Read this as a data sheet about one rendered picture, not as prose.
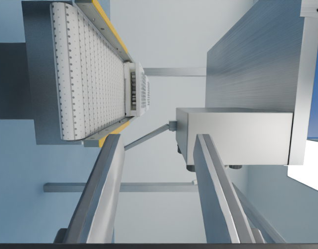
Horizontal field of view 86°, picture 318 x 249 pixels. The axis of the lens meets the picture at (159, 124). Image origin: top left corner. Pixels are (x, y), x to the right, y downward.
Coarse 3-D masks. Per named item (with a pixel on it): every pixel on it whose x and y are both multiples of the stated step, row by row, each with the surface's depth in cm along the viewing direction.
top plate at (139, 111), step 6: (138, 66) 75; (138, 72) 75; (138, 78) 76; (138, 84) 76; (138, 90) 76; (138, 96) 77; (138, 102) 77; (138, 108) 78; (144, 108) 99; (138, 114) 78
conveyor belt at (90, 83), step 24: (72, 24) 32; (72, 48) 32; (96, 48) 43; (72, 72) 33; (96, 72) 43; (120, 72) 70; (72, 96) 33; (96, 96) 43; (120, 96) 70; (72, 120) 34; (96, 120) 43
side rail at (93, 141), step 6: (126, 120) 68; (132, 120) 78; (114, 126) 51; (102, 132) 42; (108, 132) 42; (90, 138) 35; (96, 138) 35; (84, 144) 34; (90, 144) 34; (96, 144) 34
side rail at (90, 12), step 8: (80, 0) 31; (88, 0) 31; (80, 8) 33; (88, 8) 33; (88, 16) 36; (96, 16) 36; (96, 24) 39; (104, 24) 39; (104, 32) 44; (112, 40) 50; (120, 48) 58; (128, 56) 68
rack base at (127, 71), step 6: (126, 66) 75; (126, 72) 75; (126, 78) 76; (126, 84) 78; (126, 90) 78; (132, 90) 84; (126, 96) 78; (126, 102) 77; (126, 108) 78; (132, 108) 84; (126, 114) 78
